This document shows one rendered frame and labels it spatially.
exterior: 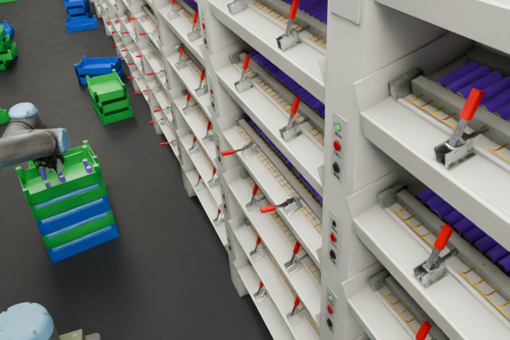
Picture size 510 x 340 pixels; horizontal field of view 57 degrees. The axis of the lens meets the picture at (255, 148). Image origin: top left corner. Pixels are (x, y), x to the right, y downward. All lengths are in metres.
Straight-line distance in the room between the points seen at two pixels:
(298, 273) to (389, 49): 0.72
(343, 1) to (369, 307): 0.55
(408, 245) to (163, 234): 1.62
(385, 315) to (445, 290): 0.23
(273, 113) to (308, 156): 0.19
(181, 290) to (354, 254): 1.22
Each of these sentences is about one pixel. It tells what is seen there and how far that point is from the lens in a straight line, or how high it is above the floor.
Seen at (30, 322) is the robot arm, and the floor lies 0.37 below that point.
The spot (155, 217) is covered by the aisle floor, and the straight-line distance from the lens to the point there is 2.36.
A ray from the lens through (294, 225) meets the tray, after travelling 1.09.
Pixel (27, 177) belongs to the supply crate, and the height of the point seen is 0.34.
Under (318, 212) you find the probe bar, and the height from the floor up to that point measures 0.79.
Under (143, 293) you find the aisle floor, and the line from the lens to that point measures 2.04.
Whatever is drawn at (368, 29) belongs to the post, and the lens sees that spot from 0.66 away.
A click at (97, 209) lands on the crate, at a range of 2.19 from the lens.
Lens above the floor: 1.49
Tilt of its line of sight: 33 degrees down
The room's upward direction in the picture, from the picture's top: 4 degrees counter-clockwise
